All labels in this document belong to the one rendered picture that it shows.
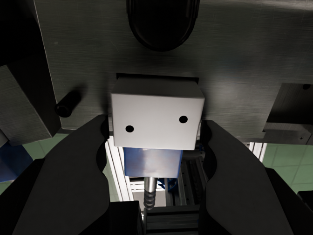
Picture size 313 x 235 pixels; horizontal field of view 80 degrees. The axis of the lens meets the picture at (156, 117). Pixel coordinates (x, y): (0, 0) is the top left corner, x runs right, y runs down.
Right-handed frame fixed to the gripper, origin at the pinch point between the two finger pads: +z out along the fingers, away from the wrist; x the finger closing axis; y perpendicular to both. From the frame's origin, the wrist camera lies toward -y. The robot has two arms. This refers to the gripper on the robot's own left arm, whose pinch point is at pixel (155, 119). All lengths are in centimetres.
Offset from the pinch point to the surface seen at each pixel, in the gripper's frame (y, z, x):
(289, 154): 76, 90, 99
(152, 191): 7.8, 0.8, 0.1
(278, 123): 1.5, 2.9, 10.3
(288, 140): 8.4, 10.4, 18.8
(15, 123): 4.1, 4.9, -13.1
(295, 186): 108, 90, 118
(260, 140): 8.6, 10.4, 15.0
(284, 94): -0.6, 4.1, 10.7
